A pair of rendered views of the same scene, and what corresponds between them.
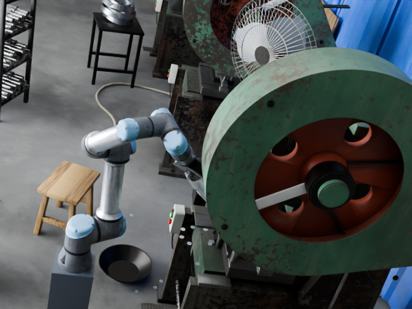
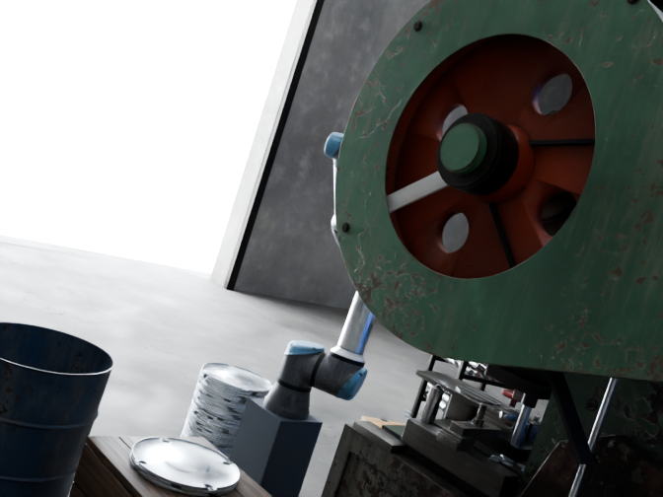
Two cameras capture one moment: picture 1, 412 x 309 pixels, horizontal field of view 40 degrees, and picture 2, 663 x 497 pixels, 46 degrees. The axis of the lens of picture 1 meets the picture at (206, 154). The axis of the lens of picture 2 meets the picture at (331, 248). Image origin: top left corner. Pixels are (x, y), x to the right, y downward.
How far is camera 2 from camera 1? 2.07 m
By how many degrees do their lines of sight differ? 62
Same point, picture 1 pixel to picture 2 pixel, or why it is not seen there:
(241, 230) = (363, 238)
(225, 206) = (351, 191)
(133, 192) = not seen: outside the picture
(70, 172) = not seen: hidden behind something
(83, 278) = (270, 419)
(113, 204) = (349, 333)
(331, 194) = (456, 143)
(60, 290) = (247, 432)
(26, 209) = not seen: hidden behind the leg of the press
